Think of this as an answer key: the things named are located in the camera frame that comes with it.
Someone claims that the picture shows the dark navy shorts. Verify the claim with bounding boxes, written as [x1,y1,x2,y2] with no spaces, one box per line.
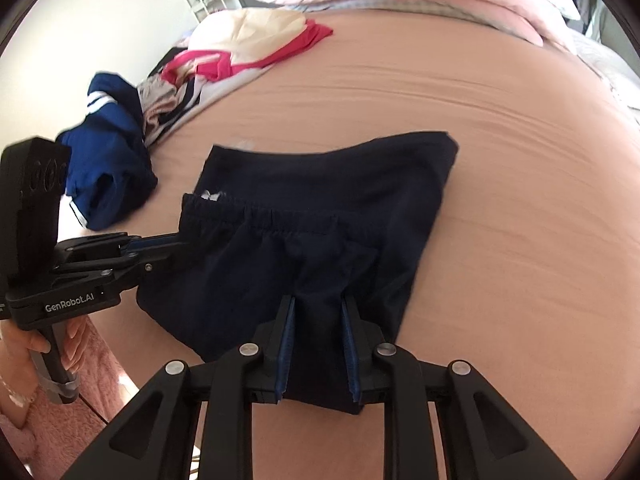
[137,131,458,414]

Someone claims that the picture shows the left hand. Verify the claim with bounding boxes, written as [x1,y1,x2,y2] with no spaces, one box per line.
[0,314,91,428]

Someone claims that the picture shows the blue white-striped jacket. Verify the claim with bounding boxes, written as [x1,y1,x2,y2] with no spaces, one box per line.
[56,73,157,231]

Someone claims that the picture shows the pink fluffy sleeve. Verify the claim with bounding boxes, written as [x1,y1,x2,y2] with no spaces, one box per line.
[1,318,134,479]

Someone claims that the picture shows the pink bed sheet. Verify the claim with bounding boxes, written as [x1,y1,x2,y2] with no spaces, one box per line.
[122,11,639,479]

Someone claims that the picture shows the white and pink garment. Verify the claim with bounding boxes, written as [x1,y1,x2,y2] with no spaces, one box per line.
[138,8,333,148]

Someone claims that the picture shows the grey padded headboard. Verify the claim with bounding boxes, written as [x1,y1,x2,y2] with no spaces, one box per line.
[586,0,639,65]

